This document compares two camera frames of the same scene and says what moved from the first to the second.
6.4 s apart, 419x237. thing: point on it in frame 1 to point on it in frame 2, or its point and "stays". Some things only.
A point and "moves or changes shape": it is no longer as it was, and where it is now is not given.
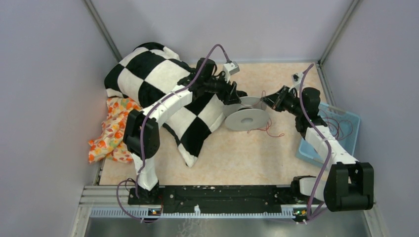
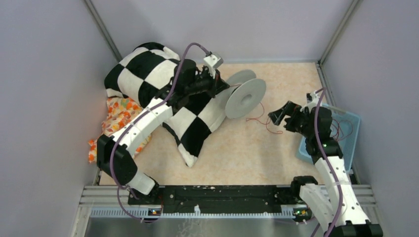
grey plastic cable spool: (251, 114) to (247, 92)
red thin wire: (269, 119) moves or changes shape
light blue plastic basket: (343, 126) stays
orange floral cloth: (110, 143) stays
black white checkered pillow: (146, 71) stays
